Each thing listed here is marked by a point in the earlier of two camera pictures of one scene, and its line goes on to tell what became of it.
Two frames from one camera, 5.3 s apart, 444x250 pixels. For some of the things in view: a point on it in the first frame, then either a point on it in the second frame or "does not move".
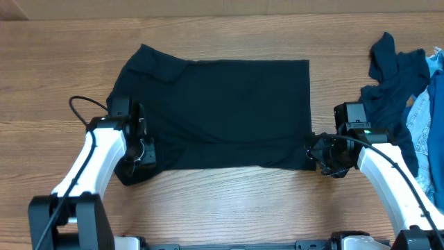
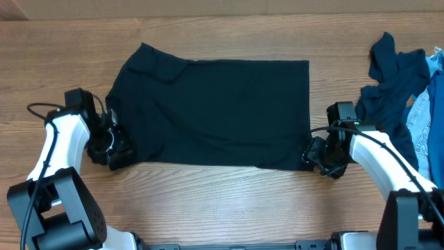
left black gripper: [150, 158] to [124, 144]
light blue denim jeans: [417, 128] does not move
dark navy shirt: [400, 77] does not move
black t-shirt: [212, 114] does not move
